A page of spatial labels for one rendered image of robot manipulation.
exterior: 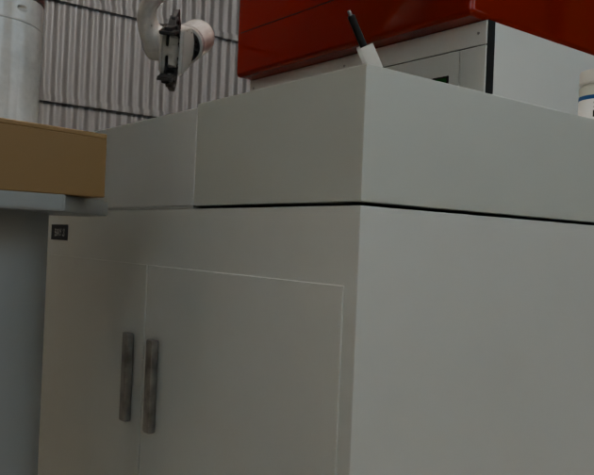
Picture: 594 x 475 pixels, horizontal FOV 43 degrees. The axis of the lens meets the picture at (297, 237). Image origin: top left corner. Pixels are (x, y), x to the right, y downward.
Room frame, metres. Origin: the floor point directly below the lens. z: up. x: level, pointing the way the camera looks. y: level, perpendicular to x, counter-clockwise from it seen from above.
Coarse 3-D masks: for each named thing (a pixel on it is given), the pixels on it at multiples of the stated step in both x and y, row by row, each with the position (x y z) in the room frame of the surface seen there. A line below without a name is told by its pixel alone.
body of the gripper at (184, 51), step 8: (184, 32) 1.54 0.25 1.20; (192, 32) 1.62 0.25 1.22; (160, 40) 1.54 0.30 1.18; (168, 40) 1.58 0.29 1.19; (176, 40) 1.55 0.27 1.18; (184, 40) 1.55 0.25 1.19; (192, 40) 1.62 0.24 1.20; (160, 48) 1.55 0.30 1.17; (168, 48) 1.56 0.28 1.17; (176, 48) 1.55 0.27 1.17; (184, 48) 1.56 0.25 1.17; (192, 48) 1.63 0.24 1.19; (160, 56) 1.56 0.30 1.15; (168, 56) 1.56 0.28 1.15; (176, 56) 1.56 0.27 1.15; (184, 56) 1.57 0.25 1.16; (192, 56) 1.65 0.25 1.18; (160, 64) 1.56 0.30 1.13; (168, 64) 1.57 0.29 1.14; (176, 64) 1.58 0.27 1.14; (184, 64) 1.58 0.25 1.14; (160, 72) 1.57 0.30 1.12; (184, 72) 1.60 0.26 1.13
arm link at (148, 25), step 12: (144, 0) 1.64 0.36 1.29; (156, 0) 1.63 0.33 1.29; (144, 12) 1.65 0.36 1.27; (156, 12) 1.68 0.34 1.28; (144, 24) 1.66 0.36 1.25; (156, 24) 1.70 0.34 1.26; (144, 36) 1.68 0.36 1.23; (156, 36) 1.70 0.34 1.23; (144, 48) 1.71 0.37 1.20; (156, 48) 1.70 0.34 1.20
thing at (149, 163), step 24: (144, 120) 1.19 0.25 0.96; (168, 120) 1.13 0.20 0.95; (192, 120) 1.07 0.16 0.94; (120, 144) 1.26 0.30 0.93; (144, 144) 1.19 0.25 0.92; (168, 144) 1.12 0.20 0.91; (192, 144) 1.06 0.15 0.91; (120, 168) 1.26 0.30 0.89; (144, 168) 1.18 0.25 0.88; (168, 168) 1.12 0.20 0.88; (192, 168) 1.06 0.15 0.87; (120, 192) 1.25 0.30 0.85; (144, 192) 1.18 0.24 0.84; (168, 192) 1.12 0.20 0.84; (192, 192) 1.06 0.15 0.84
